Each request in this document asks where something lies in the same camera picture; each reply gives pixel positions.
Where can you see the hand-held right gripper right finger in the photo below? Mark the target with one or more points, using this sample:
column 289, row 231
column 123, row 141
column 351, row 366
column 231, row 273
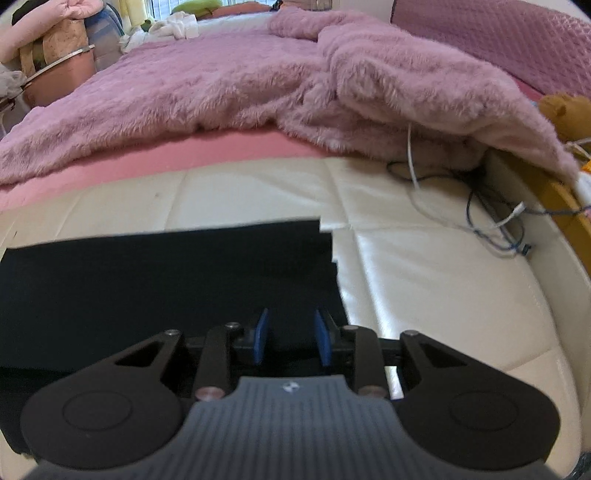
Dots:
column 322, row 339

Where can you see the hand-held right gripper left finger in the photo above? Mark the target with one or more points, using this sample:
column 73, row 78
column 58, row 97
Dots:
column 262, row 339

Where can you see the black pants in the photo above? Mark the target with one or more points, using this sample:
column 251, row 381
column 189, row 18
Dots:
column 161, row 286

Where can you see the cream quilted mattress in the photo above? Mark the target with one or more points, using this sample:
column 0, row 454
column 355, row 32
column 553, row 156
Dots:
column 438, row 295

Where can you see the pink bed sheet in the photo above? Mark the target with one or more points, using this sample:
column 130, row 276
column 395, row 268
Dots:
column 161, row 157

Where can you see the pink fluffy blanket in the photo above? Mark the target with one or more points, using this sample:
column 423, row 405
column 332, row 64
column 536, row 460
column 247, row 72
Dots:
column 258, row 83

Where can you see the white clothes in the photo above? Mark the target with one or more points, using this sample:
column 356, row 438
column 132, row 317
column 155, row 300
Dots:
column 175, row 25

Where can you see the pink storage bin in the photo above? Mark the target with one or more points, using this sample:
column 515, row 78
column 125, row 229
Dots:
column 60, row 81

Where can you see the brown plush toy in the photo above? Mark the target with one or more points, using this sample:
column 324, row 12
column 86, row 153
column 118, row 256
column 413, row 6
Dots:
column 565, row 115

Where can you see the pink pillow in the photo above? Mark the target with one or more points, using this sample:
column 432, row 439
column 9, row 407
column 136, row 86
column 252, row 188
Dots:
column 247, row 8

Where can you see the green plush pillow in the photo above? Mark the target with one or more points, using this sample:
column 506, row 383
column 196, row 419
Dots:
column 196, row 5

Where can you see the blue striped bag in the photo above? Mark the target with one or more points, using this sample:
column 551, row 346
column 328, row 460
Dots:
column 106, row 37

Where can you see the yellow cloth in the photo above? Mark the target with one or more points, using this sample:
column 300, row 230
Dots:
column 134, row 11

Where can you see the pink quilted headboard cover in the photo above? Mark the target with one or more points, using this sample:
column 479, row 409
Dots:
column 508, row 32

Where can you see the grey-white plastic bag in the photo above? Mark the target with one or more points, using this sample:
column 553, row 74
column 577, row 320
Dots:
column 11, row 81

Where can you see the brown patterned bag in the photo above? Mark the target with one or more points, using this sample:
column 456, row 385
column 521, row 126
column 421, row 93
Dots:
column 55, row 39

